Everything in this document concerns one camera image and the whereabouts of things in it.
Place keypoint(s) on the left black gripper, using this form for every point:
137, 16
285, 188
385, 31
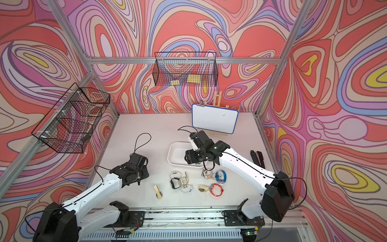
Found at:
145, 172

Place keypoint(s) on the small whiteboard blue frame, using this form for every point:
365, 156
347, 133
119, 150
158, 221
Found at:
215, 118

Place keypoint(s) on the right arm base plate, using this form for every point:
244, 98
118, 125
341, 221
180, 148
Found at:
237, 218

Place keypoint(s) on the white plastic storage box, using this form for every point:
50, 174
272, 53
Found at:
176, 155

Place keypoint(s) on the white orange strap watch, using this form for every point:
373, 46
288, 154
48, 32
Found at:
207, 174

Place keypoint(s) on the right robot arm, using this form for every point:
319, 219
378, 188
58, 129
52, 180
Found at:
275, 189

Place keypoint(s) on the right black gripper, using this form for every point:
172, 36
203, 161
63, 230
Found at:
191, 158

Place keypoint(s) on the aluminium rail front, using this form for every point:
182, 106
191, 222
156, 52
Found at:
203, 224

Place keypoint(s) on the wooden easel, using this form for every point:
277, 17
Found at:
217, 99

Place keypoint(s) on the red translucent watch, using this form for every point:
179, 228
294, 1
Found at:
216, 190

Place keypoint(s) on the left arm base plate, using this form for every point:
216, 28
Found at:
130, 219

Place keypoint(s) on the black smart watch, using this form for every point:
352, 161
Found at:
175, 183

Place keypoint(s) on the black wire basket back wall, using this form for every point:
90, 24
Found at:
177, 65

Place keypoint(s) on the white pink strap watch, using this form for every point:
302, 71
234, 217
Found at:
175, 174

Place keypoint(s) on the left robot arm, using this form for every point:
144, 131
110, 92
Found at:
72, 221

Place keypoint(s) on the yellow sticky note large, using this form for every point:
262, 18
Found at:
194, 78

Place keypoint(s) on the beige long strap watch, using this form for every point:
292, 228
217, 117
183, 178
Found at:
158, 193

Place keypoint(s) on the black wire basket wall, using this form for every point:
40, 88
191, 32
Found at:
177, 65
69, 125

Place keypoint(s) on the cream strap gold watch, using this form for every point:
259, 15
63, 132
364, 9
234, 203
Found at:
184, 180

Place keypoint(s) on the beige strap watch near red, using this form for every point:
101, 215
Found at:
203, 188

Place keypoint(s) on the black wire basket left wall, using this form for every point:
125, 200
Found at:
69, 125

